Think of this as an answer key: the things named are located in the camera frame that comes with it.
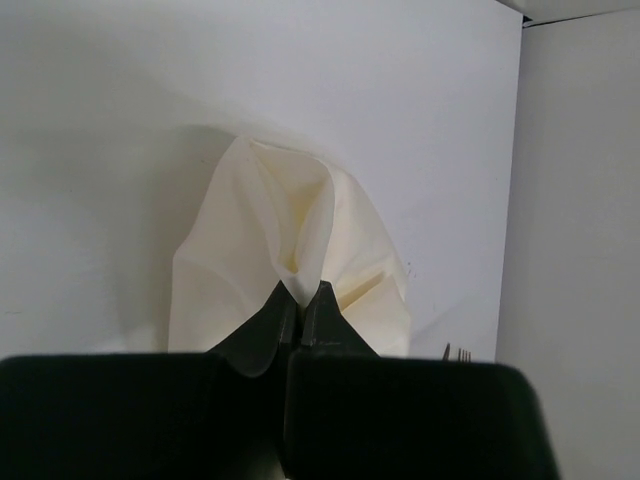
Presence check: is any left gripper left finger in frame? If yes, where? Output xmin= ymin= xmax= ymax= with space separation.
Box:
xmin=1 ymin=285 xmax=296 ymax=479

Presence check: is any cream cloth napkin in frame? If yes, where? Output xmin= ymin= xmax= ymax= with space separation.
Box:
xmin=168 ymin=137 xmax=411 ymax=357

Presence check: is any brown wooden fork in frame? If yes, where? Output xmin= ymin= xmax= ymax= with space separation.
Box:
xmin=441 ymin=342 xmax=472 ymax=362

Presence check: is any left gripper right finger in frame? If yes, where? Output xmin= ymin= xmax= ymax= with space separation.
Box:
xmin=285 ymin=282 xmax=553 ymax=479

